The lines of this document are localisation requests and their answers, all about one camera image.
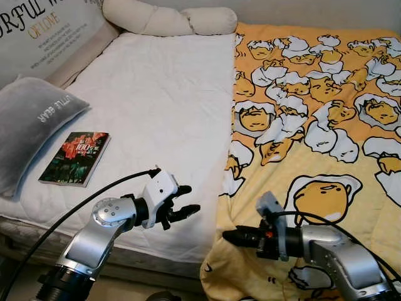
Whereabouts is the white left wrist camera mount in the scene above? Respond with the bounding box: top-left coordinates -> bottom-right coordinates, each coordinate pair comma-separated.
142,169 -> 180,221

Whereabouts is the grey bed base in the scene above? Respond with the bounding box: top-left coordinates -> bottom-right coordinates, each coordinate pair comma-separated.
0,216 -> 211,283

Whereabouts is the grey robot leg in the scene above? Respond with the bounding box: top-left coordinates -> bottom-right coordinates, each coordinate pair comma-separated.
147,291 -> 184,301

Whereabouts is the white quilted mattress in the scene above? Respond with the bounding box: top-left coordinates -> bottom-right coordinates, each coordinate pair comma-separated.
0,31 -> 240,264

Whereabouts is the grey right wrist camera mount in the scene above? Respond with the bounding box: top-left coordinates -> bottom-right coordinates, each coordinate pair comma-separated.
255,191 -> 290,261

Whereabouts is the dark cover paperback book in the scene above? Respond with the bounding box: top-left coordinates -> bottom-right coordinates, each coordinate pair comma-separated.
38,130 -> 112,188

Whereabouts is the grey lettered pillow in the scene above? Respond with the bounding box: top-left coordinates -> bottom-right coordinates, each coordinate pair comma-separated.
0,75 -> 91,199

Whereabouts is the yellow cartoon egg blanket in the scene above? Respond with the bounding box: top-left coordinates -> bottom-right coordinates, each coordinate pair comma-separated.
199,23 -> 401,301

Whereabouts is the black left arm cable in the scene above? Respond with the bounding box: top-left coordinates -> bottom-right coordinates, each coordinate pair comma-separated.
0,167 -> 160,301

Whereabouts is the cream long bolster pillow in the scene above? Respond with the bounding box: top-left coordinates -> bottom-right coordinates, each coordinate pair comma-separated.
102,0 -> 239,37

